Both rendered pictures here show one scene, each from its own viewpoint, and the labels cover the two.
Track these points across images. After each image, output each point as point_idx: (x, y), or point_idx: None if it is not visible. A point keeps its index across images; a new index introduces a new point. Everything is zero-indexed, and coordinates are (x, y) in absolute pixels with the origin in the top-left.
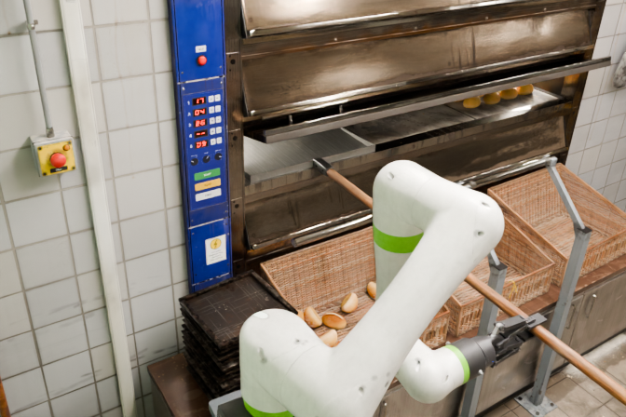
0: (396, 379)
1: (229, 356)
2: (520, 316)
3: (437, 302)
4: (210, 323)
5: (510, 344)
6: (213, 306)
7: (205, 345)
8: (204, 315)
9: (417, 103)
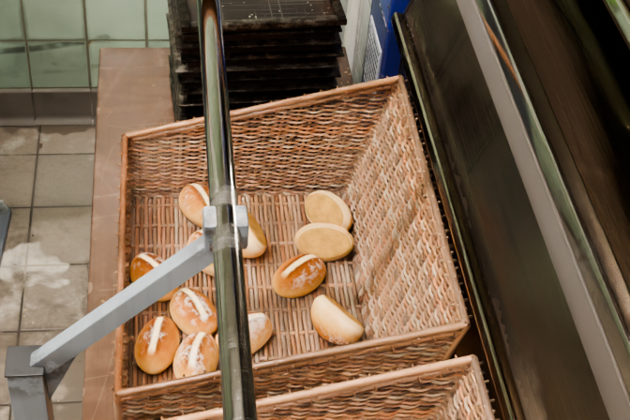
0: (90, 311)
1: None
2: None
3: None
4: None
5: None
6: None
7: None
8: None
9: None
